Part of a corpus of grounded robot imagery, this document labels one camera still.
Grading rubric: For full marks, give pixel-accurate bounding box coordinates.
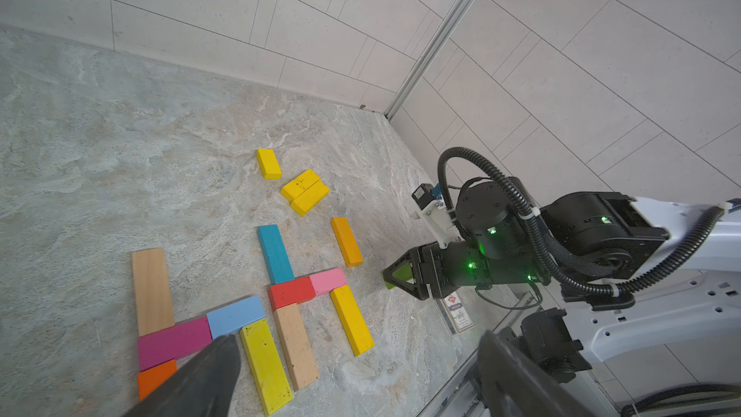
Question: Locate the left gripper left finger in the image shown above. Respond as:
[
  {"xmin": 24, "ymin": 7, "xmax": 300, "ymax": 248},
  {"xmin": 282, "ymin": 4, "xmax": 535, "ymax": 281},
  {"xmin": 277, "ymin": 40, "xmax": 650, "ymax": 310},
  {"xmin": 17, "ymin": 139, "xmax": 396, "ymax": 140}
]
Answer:
[{"xmin": 125, "ymin": 334, "xmax": 241, "ymax": 416}]

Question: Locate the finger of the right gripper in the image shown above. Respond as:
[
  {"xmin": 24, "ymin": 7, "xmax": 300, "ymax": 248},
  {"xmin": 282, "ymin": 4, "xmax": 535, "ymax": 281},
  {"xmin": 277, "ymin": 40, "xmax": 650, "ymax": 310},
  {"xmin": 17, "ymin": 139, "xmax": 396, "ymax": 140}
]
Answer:
[
  {"xmin": 390, "ymin": 279, "xmax": 430, "ymax": 300},
  {"xmin": 382, "ymin": 246, "xmax": 424, "ymax": 278}
]

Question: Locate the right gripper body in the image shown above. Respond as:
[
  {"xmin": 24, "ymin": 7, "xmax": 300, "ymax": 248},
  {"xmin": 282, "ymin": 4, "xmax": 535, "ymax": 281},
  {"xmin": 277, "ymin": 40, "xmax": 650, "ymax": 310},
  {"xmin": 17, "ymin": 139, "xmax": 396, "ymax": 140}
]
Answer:
[{"xmin": 416, "ymin": 179, "xmax": 550, "ymax": 299}]

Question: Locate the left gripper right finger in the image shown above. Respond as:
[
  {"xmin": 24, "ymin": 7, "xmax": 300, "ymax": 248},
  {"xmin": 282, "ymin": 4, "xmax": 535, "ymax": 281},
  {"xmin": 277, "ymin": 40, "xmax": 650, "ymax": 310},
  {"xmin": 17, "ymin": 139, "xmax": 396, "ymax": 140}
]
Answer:
[{"xmin": 478, "ymin": 331, "xmax": 592, "ymax": 416}]

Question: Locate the green block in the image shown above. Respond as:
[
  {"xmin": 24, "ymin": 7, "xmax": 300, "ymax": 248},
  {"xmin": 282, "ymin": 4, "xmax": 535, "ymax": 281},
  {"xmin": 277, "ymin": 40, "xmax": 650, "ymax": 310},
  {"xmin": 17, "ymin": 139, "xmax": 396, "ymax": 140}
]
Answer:
[{"xmin": 393, "ymin": 263, "xmax": 414, "ymax": 281}]

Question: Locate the magenta block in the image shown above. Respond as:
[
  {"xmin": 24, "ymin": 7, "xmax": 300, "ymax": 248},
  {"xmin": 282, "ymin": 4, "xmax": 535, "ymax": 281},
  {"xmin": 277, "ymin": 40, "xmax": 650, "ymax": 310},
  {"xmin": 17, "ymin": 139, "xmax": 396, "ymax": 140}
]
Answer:
[{"xmin": 138, "ymin": 317, "xmax": 212, "ymax": 372}]

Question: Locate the amber orange block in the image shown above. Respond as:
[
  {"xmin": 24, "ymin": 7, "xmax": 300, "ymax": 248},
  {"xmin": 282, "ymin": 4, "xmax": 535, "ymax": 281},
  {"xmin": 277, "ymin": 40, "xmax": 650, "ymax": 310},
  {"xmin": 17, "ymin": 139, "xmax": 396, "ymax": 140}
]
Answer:
[{"xmin": 331, "ymin": 217, "xmax": 364, "ymax": 268}]

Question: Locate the light blue block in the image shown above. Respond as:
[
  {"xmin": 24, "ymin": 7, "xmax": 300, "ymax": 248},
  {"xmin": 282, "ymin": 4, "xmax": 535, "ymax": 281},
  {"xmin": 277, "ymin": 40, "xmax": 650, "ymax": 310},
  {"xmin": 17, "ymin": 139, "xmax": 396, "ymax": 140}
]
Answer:
[{"xmin": 206, "ymin": 297, "xmax": 266, "ymax": 339}]

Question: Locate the natural wood block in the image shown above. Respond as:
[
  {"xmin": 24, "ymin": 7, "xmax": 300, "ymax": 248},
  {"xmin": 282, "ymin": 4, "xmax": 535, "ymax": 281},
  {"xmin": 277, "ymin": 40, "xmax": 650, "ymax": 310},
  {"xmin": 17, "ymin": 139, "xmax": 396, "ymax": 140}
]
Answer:
[
  {"xmin": 131, "ymin": 248, "xmax": 175, "ymax": 337},
  {"xmin": 274, "ymin": 304, "xmax": 320, "ymax": 390}
]

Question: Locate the pink block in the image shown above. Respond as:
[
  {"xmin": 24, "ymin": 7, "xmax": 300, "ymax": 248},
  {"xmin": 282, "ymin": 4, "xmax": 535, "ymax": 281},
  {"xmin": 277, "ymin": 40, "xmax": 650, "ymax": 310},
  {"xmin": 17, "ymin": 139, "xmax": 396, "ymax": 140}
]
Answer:
[{"xmin": 309, "ymin": 268, "xmax": 347, "ymax": 297}]

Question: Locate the red block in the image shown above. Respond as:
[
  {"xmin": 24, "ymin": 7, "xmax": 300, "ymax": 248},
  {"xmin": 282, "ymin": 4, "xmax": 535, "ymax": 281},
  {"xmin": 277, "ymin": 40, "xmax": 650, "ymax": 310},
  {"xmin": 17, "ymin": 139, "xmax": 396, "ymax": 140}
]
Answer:
[{"xmin": 267, "ymin": 277, "xmax": 316, "ymax": 311}]

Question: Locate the teal block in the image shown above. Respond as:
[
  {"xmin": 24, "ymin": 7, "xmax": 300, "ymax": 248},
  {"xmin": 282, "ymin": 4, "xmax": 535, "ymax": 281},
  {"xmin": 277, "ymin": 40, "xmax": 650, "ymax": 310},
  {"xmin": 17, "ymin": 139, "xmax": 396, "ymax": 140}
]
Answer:
[{"xmin": 257, "ymin": 225, "xmax": 294, "ymax": 285}]

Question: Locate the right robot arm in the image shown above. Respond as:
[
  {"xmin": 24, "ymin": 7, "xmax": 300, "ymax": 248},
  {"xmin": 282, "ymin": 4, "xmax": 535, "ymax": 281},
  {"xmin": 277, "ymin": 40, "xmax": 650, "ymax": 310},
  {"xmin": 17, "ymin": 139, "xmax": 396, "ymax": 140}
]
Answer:
[{"xmin": 383, "ymin": 178, "xmax": 740, "ymax": 382}]

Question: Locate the playing card box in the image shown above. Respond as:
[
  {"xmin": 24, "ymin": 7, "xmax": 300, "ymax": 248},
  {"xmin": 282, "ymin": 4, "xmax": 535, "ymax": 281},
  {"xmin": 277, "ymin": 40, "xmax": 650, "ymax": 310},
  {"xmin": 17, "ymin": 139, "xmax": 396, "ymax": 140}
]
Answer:
[{"xmin": 436, "ymin": 292, "xmax": 475, "ymax": 336}]

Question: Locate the small yellow block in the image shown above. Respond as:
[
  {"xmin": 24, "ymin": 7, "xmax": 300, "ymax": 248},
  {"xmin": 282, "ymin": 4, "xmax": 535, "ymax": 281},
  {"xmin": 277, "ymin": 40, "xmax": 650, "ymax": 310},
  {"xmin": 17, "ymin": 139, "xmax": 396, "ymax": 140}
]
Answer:
[{"xmin": 257, "ymin": 149, "xmax": 282, "ymax": 180}]

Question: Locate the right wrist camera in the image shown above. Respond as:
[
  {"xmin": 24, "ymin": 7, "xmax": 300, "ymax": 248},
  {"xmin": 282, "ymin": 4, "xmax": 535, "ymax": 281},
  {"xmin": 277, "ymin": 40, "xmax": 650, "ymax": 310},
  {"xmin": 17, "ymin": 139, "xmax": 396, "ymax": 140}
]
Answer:
[{"xmin": 411, "ymin": 183, "xmax": 463, "ymax": 249}]

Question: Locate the aluminium mounting rail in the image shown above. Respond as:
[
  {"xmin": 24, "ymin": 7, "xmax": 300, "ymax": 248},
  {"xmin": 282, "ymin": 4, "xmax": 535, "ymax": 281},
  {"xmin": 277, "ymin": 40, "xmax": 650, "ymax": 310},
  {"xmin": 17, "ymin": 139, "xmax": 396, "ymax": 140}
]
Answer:
[{"xmin": 419, "ymin": 293, "xmax": 542, "ymax": 416}]

